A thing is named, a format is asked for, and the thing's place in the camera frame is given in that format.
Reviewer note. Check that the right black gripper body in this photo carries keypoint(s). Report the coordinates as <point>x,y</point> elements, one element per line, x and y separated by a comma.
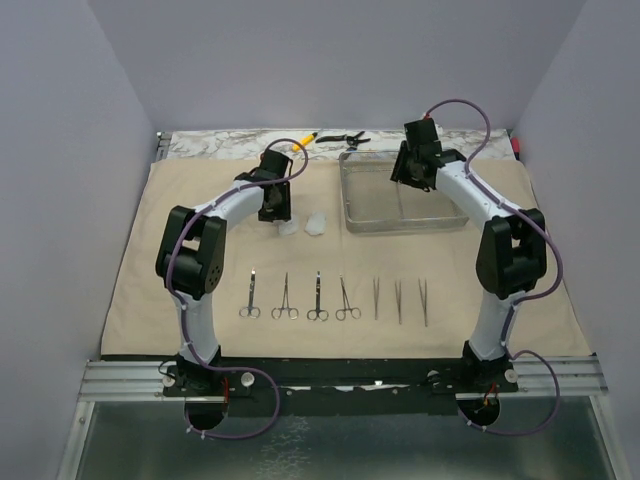
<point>411,171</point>

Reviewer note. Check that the white gauze pad top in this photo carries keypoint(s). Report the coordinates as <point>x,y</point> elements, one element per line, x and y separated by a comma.
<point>290,227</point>

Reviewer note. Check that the steel surgical scissors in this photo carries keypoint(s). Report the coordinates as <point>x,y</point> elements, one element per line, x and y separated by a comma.
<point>251,310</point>

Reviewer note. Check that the wire mesh instrument tray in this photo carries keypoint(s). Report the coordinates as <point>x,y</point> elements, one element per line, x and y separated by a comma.
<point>374,204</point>

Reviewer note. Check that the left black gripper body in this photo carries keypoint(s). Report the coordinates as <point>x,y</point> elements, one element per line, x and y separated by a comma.
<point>279,204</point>

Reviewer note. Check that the yellow black marker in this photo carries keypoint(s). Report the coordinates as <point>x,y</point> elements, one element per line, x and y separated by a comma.
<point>305,141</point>

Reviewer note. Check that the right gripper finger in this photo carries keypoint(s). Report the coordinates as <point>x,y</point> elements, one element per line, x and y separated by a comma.
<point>400,169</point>
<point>426,188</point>

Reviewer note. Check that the steel forceps clamp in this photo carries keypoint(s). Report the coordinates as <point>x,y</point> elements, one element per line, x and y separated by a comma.
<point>317,313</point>

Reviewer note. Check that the white gauze pad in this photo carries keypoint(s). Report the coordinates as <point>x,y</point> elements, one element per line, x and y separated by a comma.
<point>290,227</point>
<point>316,224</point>

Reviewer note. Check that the steel hemostat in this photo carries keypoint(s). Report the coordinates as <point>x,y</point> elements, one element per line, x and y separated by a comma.
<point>285,309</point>

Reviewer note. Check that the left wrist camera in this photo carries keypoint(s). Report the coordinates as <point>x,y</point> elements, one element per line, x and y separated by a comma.
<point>274,164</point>

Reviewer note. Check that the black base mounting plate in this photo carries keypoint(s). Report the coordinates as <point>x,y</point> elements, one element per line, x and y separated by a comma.
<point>257,387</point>

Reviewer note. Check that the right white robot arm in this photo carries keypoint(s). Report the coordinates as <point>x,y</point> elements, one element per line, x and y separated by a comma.
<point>512,254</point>

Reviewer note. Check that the black handled pliers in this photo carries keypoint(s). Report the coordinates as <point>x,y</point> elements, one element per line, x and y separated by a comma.
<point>352,141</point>

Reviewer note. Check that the steel tweezers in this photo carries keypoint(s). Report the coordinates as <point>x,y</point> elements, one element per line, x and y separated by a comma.
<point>423,292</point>
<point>376,296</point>
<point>398,298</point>

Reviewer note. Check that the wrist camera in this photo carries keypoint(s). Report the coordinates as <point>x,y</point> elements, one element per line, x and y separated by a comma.
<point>422,133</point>
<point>274,164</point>

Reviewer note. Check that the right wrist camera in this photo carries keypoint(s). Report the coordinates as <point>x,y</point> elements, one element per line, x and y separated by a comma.
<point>422,133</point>

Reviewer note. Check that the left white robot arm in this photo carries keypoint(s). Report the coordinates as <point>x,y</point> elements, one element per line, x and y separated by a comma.
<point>190,262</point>

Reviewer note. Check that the aluminium extrusion rail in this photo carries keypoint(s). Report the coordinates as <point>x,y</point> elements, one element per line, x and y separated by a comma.
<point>140,381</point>

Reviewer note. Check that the curved steel clamp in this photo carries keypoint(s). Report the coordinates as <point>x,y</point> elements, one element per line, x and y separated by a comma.
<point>347,309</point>

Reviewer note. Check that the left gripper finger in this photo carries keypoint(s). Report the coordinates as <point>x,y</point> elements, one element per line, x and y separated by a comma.
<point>286,202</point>
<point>268,217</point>

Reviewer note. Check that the red marker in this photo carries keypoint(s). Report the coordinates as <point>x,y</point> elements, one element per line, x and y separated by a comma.
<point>515,147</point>

